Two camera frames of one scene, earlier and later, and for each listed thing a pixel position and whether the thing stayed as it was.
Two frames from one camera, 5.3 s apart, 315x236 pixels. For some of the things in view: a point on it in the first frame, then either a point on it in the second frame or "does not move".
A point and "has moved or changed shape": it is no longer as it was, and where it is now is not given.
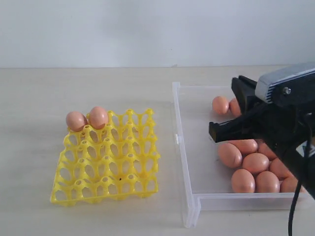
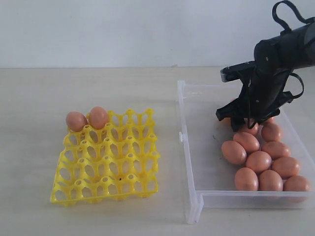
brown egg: (220, 104) has moved or changed shape
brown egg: (76, 121) does not move
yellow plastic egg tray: (120, 161) does not move
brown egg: (98, 117) does not move
